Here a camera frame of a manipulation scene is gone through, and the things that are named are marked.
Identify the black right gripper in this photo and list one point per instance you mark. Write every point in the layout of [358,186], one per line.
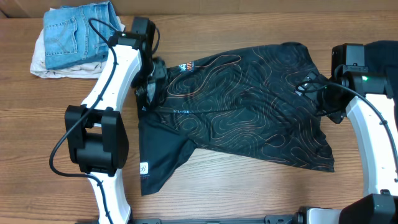
[337,113]

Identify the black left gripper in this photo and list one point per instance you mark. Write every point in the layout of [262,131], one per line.
[160,70]

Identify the black patterned sports jersey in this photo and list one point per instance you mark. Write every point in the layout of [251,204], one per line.
[240,102]

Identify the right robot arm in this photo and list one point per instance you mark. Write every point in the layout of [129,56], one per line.
[362,88]

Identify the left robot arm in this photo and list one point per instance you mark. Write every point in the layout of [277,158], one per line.
[95,133]

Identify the folded white cloth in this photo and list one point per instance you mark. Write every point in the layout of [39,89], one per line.
[86,70]

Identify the black garment pile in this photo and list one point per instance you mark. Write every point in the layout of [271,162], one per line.
[382,57]

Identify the folded blue denim jeans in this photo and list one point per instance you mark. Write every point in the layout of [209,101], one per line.
[68,38]

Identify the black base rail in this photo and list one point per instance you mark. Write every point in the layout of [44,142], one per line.
[269,219]

